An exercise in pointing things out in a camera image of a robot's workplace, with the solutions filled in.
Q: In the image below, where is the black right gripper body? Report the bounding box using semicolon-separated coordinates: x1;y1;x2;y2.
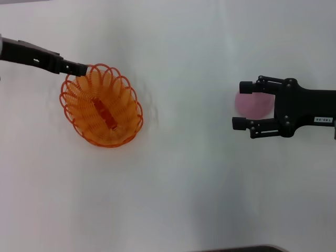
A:
274;78;336;139

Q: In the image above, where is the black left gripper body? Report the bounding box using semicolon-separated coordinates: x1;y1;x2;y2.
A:
1;37;65;75

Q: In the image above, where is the pink soft peach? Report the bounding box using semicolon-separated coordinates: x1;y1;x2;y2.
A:
234;90;275;122

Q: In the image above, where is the orange plastic wire basket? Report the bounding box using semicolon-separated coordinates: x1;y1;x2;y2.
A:
59;62;144;149

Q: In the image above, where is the black rounded robot base edge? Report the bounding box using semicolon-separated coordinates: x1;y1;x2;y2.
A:
202;244;286;252

